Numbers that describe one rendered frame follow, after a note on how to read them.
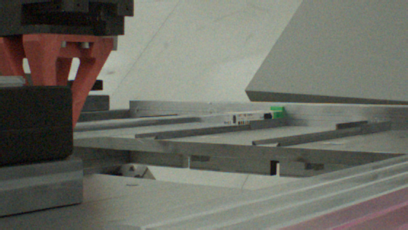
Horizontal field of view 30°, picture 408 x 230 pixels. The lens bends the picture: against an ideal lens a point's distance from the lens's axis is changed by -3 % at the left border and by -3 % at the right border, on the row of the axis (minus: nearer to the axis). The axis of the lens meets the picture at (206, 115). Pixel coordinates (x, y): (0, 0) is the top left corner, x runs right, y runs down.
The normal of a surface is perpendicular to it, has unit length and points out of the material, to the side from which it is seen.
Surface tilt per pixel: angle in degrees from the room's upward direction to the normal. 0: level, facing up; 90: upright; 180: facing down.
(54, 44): 105
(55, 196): 90
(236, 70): 0
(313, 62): 0
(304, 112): 47
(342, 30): 0
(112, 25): 89
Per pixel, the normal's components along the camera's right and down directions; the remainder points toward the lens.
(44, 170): 0.80, 0.03
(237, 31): -0.41, -0.70
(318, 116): -0.59, 0.04
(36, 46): -0.56, 0.40
